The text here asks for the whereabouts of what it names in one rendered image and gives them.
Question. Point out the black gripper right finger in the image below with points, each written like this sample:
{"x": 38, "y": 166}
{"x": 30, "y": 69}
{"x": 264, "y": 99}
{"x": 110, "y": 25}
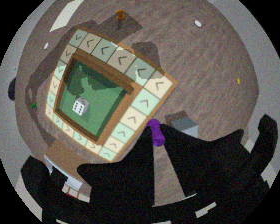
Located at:
{"x": 192, "y": 157}

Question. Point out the orange pawn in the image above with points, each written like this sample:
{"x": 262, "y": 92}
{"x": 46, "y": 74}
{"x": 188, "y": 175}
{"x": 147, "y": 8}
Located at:
{"x": 120, "y": 15}

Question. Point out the white die with black pips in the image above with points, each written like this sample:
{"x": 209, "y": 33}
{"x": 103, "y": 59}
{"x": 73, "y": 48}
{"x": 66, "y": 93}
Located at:
{"x": 80, "y": 106}

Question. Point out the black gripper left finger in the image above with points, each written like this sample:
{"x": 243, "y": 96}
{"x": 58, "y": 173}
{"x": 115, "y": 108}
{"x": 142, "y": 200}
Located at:
{"x": 135, "y": 169}

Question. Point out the purple game pawn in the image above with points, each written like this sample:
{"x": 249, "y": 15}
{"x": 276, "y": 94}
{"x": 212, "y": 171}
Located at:
{"x": 157, "y": 138}

